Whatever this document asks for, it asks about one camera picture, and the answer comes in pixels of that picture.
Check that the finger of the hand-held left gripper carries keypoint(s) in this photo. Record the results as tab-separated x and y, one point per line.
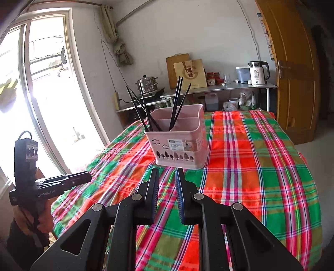
60	179
78	181

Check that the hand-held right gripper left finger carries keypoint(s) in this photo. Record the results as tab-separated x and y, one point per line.
154	194

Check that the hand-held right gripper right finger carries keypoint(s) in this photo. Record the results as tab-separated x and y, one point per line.
180	194

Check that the pink plastic utensil basket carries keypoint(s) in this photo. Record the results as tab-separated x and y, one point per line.
180	153

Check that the person's left forearm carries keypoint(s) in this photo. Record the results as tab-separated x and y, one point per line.
21	245

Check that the person's left hand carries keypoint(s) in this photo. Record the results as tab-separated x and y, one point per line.
47	219

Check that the colourful plaid tablecloth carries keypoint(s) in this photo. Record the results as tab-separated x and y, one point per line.
248	169

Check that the white framed window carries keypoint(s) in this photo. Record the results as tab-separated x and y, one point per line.
52	104

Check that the plastic oil jug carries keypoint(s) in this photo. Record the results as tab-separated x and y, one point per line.
212	102

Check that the black induction cooker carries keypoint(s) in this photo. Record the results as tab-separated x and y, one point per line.
151	95

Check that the stainless steel steamer pot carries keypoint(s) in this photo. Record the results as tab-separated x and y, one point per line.
147	84

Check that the clear plastic bag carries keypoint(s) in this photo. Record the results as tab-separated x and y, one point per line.
248	100

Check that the steel kitchen counter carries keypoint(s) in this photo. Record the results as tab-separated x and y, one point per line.
234	87

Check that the brown paper bag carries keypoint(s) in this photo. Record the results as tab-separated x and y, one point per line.
191	74

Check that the red lidded jars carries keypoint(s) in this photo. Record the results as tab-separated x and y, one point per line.
214	78

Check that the outdoor fan unit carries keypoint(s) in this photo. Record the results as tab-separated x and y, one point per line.
64	57

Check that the clear drinking glass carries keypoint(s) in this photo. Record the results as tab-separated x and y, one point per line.
227	79

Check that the wooden cutting board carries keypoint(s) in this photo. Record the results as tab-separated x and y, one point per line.
172	67

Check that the blue grey water jug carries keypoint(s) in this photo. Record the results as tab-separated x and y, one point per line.
243	75

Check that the hanging beige cloth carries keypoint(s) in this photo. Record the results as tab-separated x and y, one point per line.
121	49

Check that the white electric kettle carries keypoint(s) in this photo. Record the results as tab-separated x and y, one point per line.
257	75

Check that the brown wooden door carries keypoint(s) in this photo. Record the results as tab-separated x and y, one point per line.
292	78

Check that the beige wall socket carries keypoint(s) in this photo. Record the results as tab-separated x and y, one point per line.
116	101

